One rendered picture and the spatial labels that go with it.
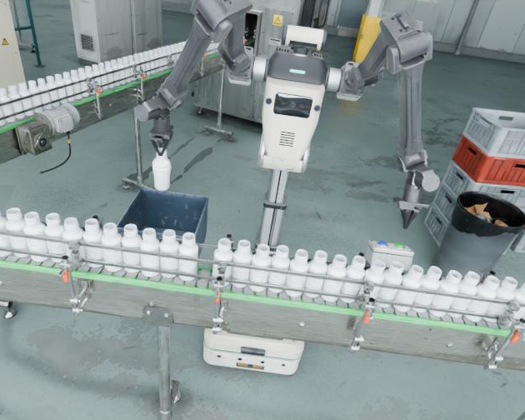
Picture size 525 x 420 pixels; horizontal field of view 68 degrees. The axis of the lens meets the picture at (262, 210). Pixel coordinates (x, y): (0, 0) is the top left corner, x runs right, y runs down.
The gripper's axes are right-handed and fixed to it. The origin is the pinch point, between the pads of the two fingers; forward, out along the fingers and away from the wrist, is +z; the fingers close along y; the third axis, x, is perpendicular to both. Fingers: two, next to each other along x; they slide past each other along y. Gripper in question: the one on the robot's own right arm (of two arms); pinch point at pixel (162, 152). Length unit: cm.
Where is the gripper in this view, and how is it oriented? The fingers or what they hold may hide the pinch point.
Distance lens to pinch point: 152.0
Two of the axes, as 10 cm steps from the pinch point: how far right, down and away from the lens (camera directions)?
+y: -0.2, 5.4, -8.4
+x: 9.9, 1.3, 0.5
